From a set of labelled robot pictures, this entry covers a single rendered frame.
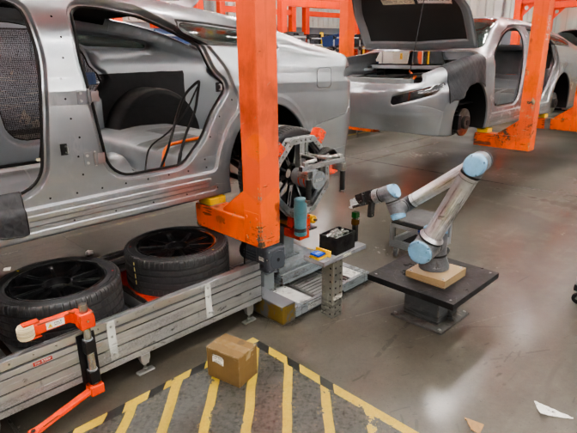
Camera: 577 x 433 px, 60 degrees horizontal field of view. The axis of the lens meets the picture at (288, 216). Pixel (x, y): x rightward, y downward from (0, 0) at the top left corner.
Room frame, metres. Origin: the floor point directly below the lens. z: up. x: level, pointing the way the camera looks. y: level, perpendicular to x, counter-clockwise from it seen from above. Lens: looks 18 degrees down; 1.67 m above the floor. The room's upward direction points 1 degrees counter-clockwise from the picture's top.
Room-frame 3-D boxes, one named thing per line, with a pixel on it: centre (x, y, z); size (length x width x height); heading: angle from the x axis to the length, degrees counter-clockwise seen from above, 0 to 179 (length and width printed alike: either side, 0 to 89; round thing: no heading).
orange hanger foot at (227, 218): (3.20, 0.40, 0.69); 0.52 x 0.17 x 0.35; 45
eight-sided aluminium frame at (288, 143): (3.37, -0.08, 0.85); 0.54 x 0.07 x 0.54; 135
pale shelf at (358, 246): (3.00, -0.30, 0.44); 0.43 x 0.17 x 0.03; 135
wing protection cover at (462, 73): (5.86, -1.97, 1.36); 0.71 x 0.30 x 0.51; 135
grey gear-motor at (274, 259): (3.30, 0.22, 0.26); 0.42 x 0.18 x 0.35; 45
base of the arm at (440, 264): (2.95, -0.93, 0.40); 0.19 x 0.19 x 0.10
